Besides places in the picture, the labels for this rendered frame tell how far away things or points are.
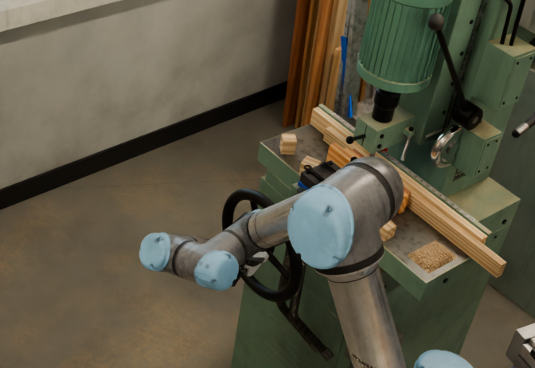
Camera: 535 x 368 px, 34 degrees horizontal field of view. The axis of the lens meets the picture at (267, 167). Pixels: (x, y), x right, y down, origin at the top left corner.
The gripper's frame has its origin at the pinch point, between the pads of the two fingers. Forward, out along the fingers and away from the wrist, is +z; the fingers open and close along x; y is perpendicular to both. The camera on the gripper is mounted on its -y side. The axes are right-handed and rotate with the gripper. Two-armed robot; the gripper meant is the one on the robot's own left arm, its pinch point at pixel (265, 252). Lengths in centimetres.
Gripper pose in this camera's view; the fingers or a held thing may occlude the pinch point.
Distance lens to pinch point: 195.8
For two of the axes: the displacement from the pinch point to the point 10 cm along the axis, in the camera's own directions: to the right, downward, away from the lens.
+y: -5.0, 8.3, 2.4
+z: 6.0, 1.3, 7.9
